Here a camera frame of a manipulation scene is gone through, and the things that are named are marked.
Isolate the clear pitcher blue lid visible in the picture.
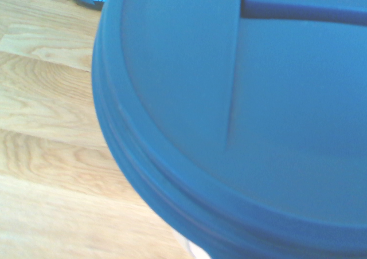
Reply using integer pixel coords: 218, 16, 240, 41
91, 0, 367, 259

